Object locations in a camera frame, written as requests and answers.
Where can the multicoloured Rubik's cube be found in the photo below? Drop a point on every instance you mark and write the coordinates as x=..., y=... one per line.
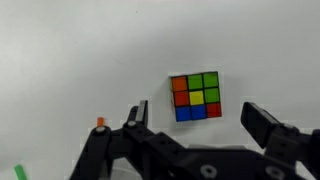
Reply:
x=196, y=96

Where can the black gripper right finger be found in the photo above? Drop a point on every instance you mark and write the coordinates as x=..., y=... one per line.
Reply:
x=258, y=123

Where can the orange straw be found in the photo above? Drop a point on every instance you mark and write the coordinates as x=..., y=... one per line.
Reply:
x=100, y=122

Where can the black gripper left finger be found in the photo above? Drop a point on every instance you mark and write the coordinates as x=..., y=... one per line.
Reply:
x=141, y=116

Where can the long green straw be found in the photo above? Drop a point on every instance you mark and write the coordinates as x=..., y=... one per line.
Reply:
x=20, y=172

